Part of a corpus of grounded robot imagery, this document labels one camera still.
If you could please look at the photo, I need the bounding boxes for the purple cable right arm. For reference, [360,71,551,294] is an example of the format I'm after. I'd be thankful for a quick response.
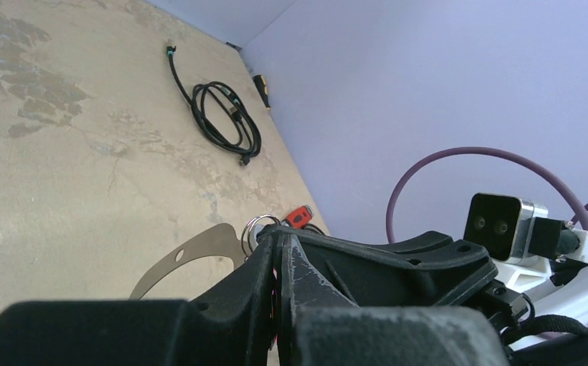
[385,146,588,246]

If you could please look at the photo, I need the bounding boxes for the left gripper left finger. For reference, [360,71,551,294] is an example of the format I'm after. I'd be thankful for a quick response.
[0,232,271,365]

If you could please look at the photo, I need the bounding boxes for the yellow black screwdriver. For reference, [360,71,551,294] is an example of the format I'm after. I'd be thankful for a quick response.
[252,75,271,111]

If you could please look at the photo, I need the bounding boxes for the red handled adjustable wrench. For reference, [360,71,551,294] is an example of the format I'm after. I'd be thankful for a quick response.
[281,205,313,230]

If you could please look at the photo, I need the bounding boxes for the coiled black cable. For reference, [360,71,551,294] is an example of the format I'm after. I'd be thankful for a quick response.
[165,44,263,167]

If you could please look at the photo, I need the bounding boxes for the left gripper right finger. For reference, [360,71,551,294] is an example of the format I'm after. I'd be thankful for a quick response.
[278,307,509,365]

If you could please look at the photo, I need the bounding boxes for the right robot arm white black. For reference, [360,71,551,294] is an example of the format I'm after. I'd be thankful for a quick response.
[251,225,588,365]

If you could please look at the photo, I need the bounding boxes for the small split key ring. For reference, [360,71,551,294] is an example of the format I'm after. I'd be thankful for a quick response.
[240,214,282,258]

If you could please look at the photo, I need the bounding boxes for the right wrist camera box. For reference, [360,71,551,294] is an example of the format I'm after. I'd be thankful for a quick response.
[464,193,588,267]

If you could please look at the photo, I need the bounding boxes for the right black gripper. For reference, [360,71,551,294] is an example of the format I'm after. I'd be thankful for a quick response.
[260,225,533,347]

